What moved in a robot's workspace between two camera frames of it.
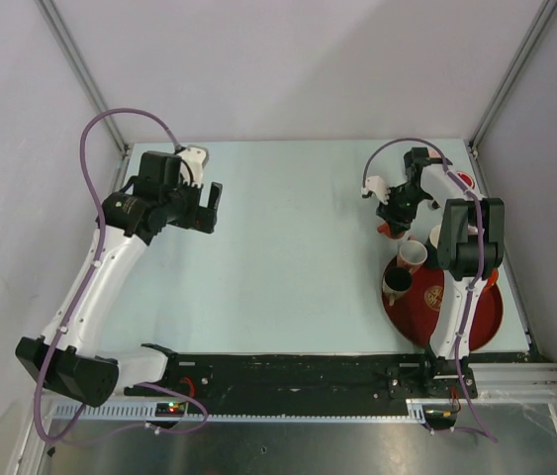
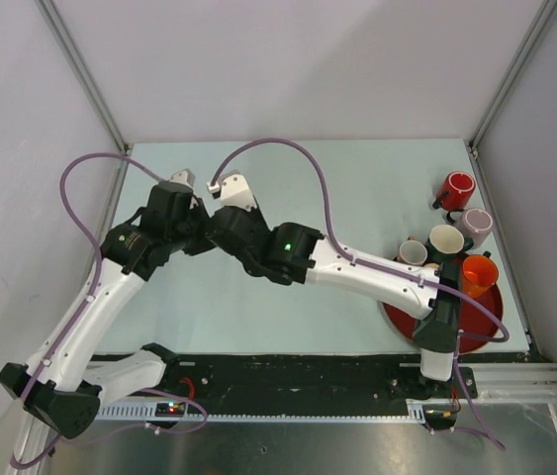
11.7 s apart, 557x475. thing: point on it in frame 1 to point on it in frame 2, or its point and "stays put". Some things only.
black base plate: (310, 384) stays put
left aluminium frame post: (63, 36) stays put
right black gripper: (397, 220) to (254, 216)
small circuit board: (170, 409) stays put
